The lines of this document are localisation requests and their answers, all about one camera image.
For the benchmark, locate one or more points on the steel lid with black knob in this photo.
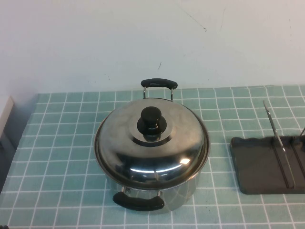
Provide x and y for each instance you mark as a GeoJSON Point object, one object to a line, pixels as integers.
{"type": "Point", "coordinates": [166, 155]}

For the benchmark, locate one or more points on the dark lid rack with dividers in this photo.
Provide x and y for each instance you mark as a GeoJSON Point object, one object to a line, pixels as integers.
{"type": "Point", "coordinates": [257, 167]}

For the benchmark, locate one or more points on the teal tile pattern tablecloth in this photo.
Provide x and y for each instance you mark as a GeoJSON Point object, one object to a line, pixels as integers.
{"type": "Point", "coordinates": [59, 143]}

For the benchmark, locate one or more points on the beige board edge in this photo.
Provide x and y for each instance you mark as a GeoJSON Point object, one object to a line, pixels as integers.
{"type": "Point", "coordinates": [7, 112]}

